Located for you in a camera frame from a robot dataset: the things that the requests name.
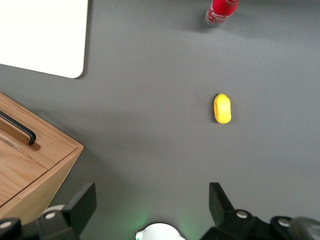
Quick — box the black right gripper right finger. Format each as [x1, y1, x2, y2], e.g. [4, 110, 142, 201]
[199, 182, 273, 240]

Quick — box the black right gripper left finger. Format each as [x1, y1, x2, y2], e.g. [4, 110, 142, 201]
[37, 182, 97, 240]

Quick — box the red coke bottle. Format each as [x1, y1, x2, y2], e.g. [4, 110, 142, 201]
[205, 0, 240, 28]

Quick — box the beige plastic tray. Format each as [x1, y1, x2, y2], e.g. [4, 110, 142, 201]
[0, 0, 90, 80]

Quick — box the wooden drawer cabinet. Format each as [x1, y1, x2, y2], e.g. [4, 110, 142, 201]
[0, 92, 85, 226]

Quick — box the wooden drawer front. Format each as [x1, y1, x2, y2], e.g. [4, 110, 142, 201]
[0, 136, 49, 208]
[0, 96, 79, 170]

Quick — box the yellow lemon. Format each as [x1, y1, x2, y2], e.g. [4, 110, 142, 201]
[213, 93, 232, 125]

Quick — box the black metal drawer handle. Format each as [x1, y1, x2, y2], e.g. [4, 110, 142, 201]
[0, 109, 37, 147]

